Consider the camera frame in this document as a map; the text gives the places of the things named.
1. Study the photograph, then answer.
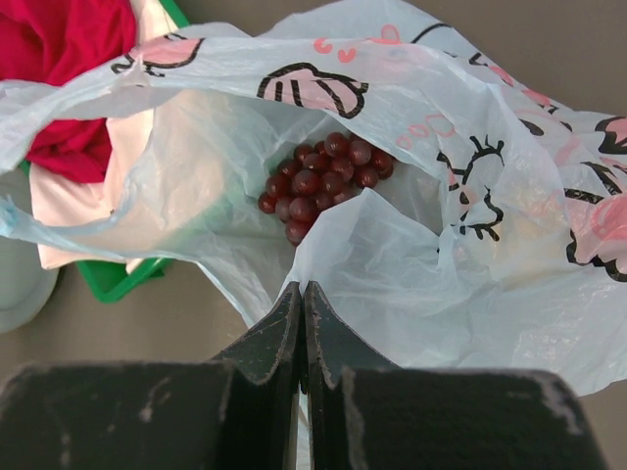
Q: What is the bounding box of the grey-green plate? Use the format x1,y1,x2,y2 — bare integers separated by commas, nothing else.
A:
1,237,59,333

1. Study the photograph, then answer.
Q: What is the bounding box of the red cloth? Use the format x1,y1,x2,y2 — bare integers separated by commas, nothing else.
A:
1,0,137,183

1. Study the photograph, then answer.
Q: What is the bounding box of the light blue plastic bag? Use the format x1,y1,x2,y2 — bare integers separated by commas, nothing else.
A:
1,1,626,395

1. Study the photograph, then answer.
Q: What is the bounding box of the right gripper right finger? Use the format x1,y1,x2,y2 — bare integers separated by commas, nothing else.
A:
304,282,606,469

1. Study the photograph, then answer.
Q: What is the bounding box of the dark red grape bunch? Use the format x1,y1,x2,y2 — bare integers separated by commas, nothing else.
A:
257,131,396,247

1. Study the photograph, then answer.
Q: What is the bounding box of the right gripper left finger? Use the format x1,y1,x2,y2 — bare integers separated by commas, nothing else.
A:
1,283,302,469

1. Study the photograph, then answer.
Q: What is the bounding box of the white cloth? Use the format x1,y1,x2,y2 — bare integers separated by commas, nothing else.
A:
29,0,177,269

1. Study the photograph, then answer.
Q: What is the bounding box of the green plastic tray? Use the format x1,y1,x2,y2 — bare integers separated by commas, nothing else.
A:
20,1,189,303

